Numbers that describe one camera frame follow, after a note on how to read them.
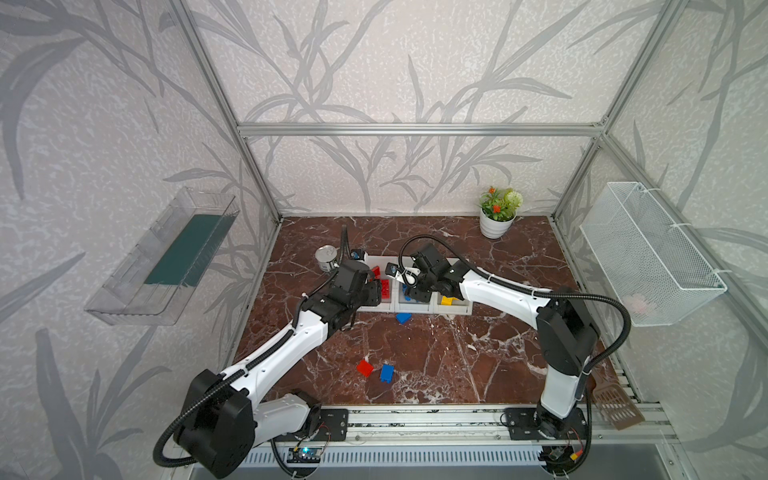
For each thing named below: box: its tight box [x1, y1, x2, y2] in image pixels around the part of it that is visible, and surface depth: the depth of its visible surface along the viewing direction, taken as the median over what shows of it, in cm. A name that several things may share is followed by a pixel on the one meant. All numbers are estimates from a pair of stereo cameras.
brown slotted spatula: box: [592, 358, 645, 430], surface depth 79 cm
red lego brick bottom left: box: [356, 359, 375, 378], surface depth 85 cm
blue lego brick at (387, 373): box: [380, 364, 395, 384], surface depth 82 cm
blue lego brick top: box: [395, 312, 413, 325], surface depth 93 cm
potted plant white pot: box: [475, 186, 523, 239], surface depth 107 cm
